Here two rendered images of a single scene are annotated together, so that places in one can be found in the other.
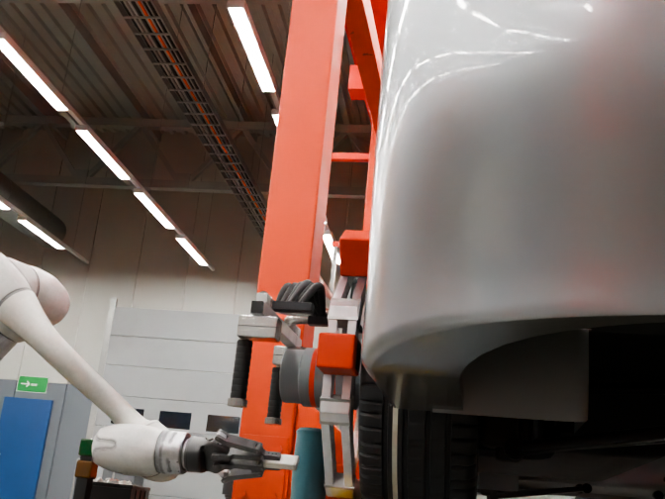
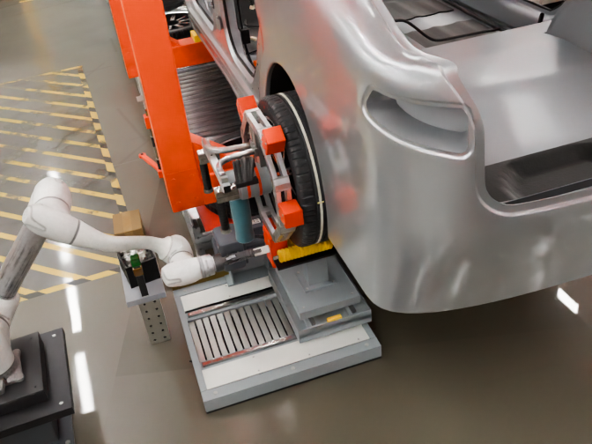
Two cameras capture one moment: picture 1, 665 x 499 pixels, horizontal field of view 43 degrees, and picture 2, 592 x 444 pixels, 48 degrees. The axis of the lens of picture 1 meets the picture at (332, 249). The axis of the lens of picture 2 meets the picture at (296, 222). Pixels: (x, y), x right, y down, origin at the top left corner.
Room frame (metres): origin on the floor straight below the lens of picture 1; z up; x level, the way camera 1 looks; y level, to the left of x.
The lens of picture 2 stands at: (-0.27, 0.89, 2.29)
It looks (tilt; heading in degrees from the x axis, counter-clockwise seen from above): 34 degrees down; 334
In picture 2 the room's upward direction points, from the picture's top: 7 degrees counter-clockwise
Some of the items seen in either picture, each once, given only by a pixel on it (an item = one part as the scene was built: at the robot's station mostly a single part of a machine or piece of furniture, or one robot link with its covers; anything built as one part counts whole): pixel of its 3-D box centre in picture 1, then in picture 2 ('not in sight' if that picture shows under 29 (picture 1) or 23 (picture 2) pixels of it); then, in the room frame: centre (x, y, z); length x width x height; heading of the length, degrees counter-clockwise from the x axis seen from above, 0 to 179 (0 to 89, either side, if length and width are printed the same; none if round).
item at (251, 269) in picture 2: not in sight; (256, 250); (2.30, -0.11, 0.26); 0.42 x 0.18 x 0.35; 79
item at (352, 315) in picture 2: not in sight; (317, 293); (1.95, -0.25, 0.13); 0.50 x 0.36 x 0.10; 169
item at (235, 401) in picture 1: (240, 370); (223, 215); (1.87, 0.18, 0.83); 0.04 x 0.04 x 0.16
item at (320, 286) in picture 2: not in sight; (314, 263); (1.95, -0.25, 0.32); 0.40 x 0.30 x 0.28; 169
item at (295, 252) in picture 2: not in sight; (305, 249); (1.85, -0.16, 0.51); 0.29 x 0.06 x 0.06; 79
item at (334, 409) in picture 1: (356, 380); (266, 176); (1.99, -0.09, 0.85); 0.54 x 0.07 x 0.54; 169
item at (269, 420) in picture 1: (276, 394); (205, 176); (2.20, 0.11, 0.83); 0.04 x 0.04 x 0.16
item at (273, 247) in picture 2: not in sight; (284, 243); (1.98, -0.13, 0.48); 0.16 x 0.12 x 0.17; 79
